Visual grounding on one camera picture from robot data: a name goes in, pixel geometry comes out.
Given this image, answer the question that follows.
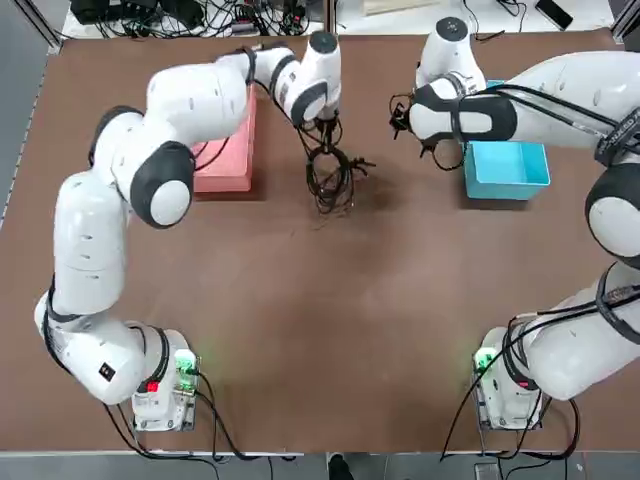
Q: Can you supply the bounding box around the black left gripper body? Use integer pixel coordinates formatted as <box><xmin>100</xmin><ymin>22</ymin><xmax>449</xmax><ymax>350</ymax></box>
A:
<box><xmin>314</xmin><ymin>113</ymin><xmax>346</xmax><ymax>135</ymax></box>

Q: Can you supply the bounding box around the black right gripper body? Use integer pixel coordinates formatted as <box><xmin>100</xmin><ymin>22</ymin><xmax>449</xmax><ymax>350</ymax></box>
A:
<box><xmin>389</xmin><ymin>92</ymin><xmax>414</xmax><ymax>141</ymax></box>

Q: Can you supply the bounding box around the pink plastic box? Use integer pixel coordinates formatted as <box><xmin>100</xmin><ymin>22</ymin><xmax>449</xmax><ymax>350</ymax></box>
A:
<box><xmin>192</xmin><ymin>82</ymin><xmax>258</xmax><ymax>194</ymax></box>

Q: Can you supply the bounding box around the blue plastic box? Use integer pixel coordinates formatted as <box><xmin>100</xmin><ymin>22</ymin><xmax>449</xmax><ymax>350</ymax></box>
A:
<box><xmin>463</xmin><ymin>79</ymin><xmax>552</xmax><ymax>201</ymax></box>

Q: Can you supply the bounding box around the black electronics box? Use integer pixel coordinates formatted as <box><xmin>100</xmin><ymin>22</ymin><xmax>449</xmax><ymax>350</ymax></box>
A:
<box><xmin>69</xmin><ymin>0</ymin><xmax>120</xmax><ymax>25</ymax></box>

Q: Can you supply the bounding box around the person's black shoe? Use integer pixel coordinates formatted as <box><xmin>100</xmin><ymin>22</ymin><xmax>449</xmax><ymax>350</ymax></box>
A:
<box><xmin>329</xmin><ymin>452</ymin><xmax>355</xmax><ymax>480</ymax></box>

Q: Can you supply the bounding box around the black adapter cable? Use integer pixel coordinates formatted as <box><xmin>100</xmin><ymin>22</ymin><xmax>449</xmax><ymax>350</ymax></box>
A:
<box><xmin>461</xmin><ymin>0</ymin><xmax>507</xmax><ymax>42</ymax></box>

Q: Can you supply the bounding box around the black cable bundle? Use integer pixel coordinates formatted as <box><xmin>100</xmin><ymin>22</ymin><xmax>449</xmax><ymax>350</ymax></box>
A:
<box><xmin>114</xmin><ymin>0</ymin><xmax>322</xmax><ymax>39</ymax></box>

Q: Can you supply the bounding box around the aluminium frame rail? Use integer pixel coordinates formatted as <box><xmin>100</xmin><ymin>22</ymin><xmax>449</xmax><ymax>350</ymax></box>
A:
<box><xmin>36</xmin><ymin>0</ymin><xmax>66</xmax><ymax>50</ymax></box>
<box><xmin>610</xmin><ymin>0</ymin><xmax>640</xmax><ymax>51</ymax></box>

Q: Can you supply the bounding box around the black left base cable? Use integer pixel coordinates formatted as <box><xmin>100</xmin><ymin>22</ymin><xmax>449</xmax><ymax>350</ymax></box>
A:
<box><xmin>102</xmin><ymin>379</ymin><xmax>304</xmax><ymax>462</ymax></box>

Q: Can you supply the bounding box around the black base cable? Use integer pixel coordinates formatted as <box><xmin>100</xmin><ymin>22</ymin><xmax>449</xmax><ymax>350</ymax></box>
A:
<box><xmin>439</xmin><ymin>379</ymin><xmax>582</xmax><ymax>462</ymax></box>
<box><xmin>102</xmin><ymin>379</ymin><xmax>304</xmax><ymax>462</ymax></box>

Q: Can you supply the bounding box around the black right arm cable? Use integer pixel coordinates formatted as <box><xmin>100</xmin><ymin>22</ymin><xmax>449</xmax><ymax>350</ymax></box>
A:
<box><xmin>418</xmin><ymin>82</ymin><xmax>640</xmax><ymax>391</ymax></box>

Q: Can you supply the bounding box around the black right base cable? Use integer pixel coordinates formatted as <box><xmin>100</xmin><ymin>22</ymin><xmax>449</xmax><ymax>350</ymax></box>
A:
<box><xmin>439</xmin><ymin>379</ymin><xmax>582</xmax><ymax>462</ymax></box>

